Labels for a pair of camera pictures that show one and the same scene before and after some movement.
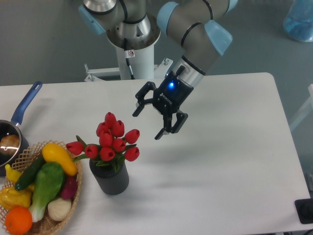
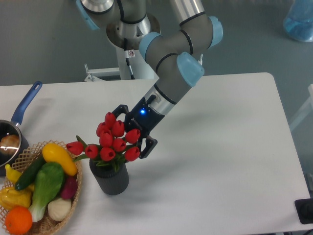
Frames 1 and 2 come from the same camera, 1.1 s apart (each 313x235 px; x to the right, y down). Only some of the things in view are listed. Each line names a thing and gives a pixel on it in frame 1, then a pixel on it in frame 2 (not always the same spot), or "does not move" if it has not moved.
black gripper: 168,98 → 143,118
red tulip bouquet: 110,144 does not move
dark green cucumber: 30,174 does not move
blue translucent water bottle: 298,24 does not move
